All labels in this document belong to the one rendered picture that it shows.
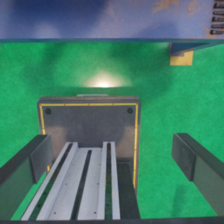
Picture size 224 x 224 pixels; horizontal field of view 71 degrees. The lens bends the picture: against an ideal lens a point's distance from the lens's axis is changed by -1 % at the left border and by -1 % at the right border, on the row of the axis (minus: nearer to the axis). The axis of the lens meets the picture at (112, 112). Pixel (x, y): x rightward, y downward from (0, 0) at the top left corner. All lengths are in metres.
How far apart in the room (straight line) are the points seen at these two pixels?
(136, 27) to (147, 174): 1.35
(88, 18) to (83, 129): 0.68
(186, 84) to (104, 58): 0.73
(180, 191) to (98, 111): 1.28
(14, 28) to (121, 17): 0.45
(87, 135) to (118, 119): 0.24
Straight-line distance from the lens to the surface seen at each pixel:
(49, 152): 0.17
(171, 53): 1.45
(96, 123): 1.10
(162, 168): 1.73
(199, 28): 0.84
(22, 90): 1.56
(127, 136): 1.14
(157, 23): 0.78
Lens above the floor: 1.36
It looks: 75 degrees down
